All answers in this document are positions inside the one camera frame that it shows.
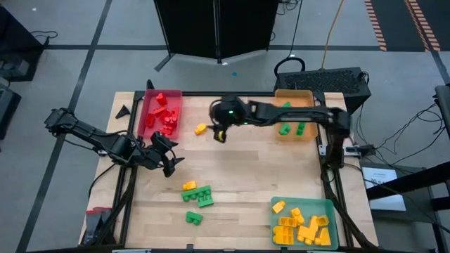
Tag red translucent plastic tray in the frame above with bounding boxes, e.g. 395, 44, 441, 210
136, 89, 184, 141

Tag teal plastic tray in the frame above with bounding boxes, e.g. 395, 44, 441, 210
269, 195, 340, 251

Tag yellow wedge building block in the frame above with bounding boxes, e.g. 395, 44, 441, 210
317, 227, 332, 247

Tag white paper sheet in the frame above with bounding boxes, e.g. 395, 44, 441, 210
361, 166, 408, 212

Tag yellow square building block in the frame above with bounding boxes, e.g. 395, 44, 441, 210
271, 226, 295, 246

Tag dark grey case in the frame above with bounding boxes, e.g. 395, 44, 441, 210
0, 82, 22, 141

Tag black equipment stand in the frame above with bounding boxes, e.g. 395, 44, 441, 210
365, 161, 450, 212

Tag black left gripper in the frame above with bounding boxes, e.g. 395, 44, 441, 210
140, 131, 186, 179

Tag black storage cabinet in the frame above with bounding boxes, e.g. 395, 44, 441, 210
0, 6, 45, 82

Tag grey red-edged bracket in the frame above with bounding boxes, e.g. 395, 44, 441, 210
85, 206, 113, 245

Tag yellow hanging cable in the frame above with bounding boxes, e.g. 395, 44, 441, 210
320, 0, 345, 70

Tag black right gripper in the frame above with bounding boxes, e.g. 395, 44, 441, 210
210, 96, 252, 143

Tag orange plastic tray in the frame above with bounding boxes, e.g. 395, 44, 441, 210
274, 89, 319, 142

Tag black hanging cable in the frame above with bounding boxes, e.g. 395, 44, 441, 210
273, 0, 306, 84

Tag black folding partition screen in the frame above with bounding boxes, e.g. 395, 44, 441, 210
153, 0, 281, 73

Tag black aluminium table frame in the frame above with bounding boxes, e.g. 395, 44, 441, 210
117, 90, 354, 249

